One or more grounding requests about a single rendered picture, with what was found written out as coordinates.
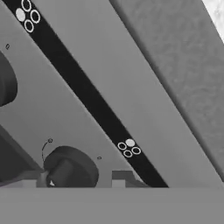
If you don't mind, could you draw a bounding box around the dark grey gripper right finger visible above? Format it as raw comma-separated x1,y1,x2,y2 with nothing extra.
111,170,151,188

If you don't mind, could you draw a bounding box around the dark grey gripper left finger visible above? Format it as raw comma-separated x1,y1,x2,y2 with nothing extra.
0,170,46,188

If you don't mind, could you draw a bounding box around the grey stove with black strip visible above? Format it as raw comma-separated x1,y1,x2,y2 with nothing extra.
0,0,224,188

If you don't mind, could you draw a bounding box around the dark grey stove knob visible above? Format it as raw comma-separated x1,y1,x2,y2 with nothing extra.
42,145,100,188
0,51,18,108

